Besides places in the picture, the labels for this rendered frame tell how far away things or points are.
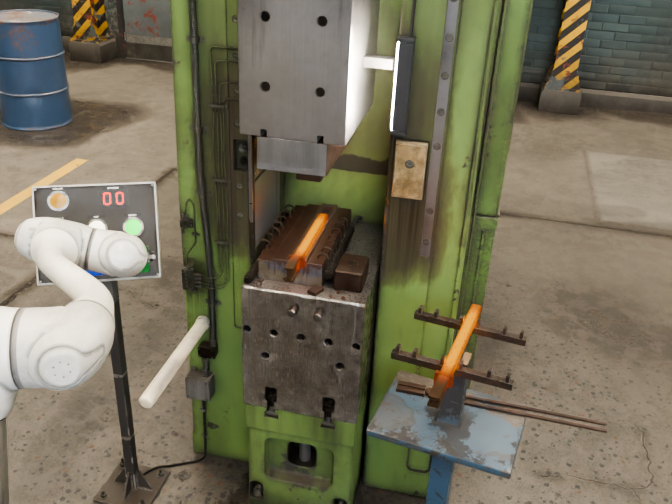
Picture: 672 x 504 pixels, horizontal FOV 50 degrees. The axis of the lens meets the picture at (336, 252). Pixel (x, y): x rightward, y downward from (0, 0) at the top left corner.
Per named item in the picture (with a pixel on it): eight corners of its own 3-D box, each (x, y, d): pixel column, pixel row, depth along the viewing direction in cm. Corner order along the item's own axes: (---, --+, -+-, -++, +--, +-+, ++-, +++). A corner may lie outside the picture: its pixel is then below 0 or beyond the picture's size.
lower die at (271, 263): (321, 287, 215) (322, 262, 211) (257, 277, 219) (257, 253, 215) (350, 229, 252) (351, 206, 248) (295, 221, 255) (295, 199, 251)
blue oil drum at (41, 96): (48, 134, 595) (32, 24, 554) (-14, 126, 606) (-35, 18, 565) (86, 115, 646) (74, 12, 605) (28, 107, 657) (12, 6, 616)
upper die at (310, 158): (325, 177, 199) (327, 144, 194) (256, 168, 202) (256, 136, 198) (356, 131, 235) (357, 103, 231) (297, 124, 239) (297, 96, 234)
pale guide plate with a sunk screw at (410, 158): (421, 200, 209) (427, 144, 201) (390, 196, 210) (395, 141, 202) (422, 197, 210) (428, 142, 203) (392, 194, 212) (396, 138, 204)
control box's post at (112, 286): (136, 492, 261) (104, 223, 210) (126, 490, 261) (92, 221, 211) (141, 484, 264) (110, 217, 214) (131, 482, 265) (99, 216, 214)
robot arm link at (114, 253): (152, 239, 178) (98, 228, 176) (149, 235, 163) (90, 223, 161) (143, 282, 178) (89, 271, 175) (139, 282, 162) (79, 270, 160)
